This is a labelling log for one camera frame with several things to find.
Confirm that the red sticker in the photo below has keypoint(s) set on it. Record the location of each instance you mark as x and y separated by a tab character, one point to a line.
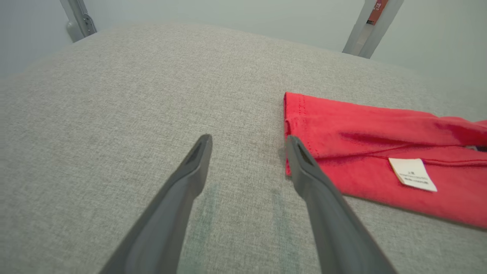
377	11

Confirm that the grey post with red sticker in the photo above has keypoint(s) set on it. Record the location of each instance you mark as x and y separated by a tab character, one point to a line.
365	42

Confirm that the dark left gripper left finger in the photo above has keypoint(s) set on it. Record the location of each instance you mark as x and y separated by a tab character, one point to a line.
171	213

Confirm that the red basketball jersey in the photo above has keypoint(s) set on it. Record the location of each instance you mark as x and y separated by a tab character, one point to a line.
361	125

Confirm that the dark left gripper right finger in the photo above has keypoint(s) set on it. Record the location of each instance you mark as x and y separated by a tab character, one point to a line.
331	220

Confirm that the grey wall post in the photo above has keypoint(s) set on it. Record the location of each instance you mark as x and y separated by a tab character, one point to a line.
80	19

